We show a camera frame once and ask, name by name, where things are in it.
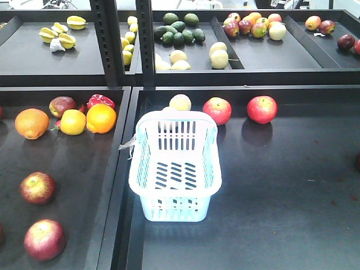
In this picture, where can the light blue plastic basket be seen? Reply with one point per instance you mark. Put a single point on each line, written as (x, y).
(175, 168)

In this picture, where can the pale yellow pear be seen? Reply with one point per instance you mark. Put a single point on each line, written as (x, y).
(180, 102)

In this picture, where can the red apple centre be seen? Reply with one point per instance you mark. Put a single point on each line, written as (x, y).
(219, 109)

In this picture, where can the orange near divider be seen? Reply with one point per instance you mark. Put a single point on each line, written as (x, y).
(100, 118)

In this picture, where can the red apple right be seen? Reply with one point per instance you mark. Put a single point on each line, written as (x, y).
(262, 109)

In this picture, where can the red bell pepper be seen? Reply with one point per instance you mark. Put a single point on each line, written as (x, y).
(100, 99)

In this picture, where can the upper black produce tray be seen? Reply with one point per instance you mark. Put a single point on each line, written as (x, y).
(106, 47)

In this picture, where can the yellow apple by oranges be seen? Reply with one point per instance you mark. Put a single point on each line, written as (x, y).
(73, 122)

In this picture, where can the red chili pepper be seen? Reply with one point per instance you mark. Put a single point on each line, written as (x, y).
(57, 126)

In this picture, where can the red apple by pepper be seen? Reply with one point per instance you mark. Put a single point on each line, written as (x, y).
(60, 104)

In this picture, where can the black wooden produce stand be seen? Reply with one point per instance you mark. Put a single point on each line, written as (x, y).
(289, 197)

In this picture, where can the orange with navel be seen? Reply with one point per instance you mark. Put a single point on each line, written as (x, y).
(32, 123)

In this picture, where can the red-green apple upper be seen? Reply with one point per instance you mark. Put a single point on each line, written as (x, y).
(38, 188)

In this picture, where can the white garlic bulb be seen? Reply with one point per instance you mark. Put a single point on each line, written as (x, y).
(55, 45)

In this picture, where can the red apple lower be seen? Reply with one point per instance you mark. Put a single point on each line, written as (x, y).
(45, 240)

